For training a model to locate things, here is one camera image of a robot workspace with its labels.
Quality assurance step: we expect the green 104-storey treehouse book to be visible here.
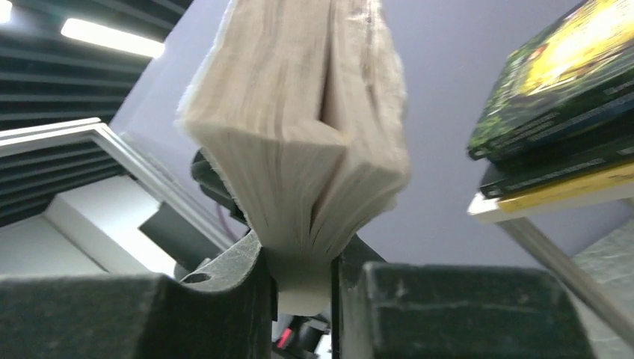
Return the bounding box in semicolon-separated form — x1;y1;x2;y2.
178;1;410;316

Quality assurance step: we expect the white two-tier shelf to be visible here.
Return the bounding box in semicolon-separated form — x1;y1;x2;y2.
467;183;633;358

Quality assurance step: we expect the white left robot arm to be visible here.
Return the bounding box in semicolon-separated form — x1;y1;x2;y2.
139;152;244;280

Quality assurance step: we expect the dark green garden book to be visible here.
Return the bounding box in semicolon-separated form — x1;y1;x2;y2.
467;0;633;160

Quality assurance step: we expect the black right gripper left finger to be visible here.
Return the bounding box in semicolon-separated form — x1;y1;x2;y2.
1;233;274;358

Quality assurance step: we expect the yellow Little Prince book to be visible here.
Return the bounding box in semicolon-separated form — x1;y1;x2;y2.
497;162;633;212

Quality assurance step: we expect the black Moon and Sixpence book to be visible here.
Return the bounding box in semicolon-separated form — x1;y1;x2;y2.
479;116;633;198

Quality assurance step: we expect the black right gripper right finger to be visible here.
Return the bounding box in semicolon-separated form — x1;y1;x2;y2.
331;237;594;358

